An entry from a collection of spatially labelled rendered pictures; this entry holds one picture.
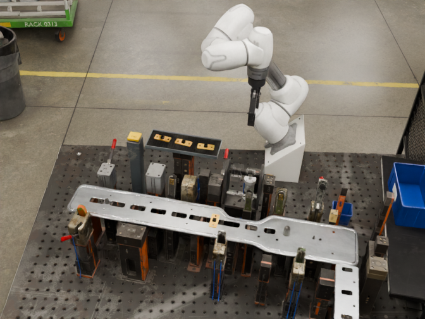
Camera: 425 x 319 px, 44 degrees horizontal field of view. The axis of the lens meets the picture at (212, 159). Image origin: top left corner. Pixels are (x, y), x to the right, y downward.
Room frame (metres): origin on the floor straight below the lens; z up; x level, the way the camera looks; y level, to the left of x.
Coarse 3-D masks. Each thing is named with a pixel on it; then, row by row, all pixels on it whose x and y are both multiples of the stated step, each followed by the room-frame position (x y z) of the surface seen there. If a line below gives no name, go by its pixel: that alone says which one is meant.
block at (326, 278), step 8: (320, 272) 1.43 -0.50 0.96; (328, 272) 1.42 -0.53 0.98; (320, 280) 1.37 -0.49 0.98; (328, 280) 1.37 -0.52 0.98; (320, 288) 1.35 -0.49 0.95; (328, 288) 1.35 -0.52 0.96; (320, 296) 1.35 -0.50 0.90; (328, 296) 1.34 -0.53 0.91; (312, 304) 1.38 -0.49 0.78; (320, 304) 1.36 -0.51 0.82; (312, 312) 1.36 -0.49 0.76; (320, 312) 1.35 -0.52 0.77
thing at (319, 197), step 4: (320, 180) 1.75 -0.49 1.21; (324, 180) 1.75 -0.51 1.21; (320, 184) 1.75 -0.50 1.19; (324, 184) 1.74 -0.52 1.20; (320, 188) 1.71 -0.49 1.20; (324, 188) 1.71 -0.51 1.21; (316, 192) 1.75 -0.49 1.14; (320, 192) 1.74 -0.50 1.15; (324, 192) 1.73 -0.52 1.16; (316, 196) 1.73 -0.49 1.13; (320, 196) 1.74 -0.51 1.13; (316, 200) 1.73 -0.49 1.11; (320, 200) 1.73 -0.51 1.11; (320, 204) 1.73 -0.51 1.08; (320, 208) 1.72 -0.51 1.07; (320, 212) 1.71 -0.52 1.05
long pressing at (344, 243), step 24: (96, 192) 1.83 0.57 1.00; (120, 192) 1.83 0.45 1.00; (96, 216) 1.68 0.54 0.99; (120, 216) 1.67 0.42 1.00; (144, 216) 1.68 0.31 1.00; (168, 216) 1.69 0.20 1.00; (240, 240) 1.56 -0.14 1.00; (264, 240) 1.57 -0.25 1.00; (288, 240) 1.57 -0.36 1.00; (312, 240) 1.58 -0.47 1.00; (336, 240) 1.58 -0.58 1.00
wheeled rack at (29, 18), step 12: (12, 0) 5.35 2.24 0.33; (48, 0) 5.50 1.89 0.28; (60, 0) 5.50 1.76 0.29; (72, 0) 5.53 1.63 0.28; (0, 12) 5.09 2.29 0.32; (12, 12) 5.11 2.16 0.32; (24, 12) 5.12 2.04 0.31; (36, 12) 5.13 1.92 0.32; (48, 12) 5.14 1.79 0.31; (60, 12) 5.15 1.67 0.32; (72, 12) 5.24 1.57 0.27; (0, 24) 4.95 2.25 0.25; (12, 24) 4.97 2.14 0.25; (24, 24) 4.99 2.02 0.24; (36, 24) 5.00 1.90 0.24; (48, 24) 5.02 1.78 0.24; (60, 24) 5.03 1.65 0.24; (72, 24) 5.08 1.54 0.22; (60, 36) 5.07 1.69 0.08
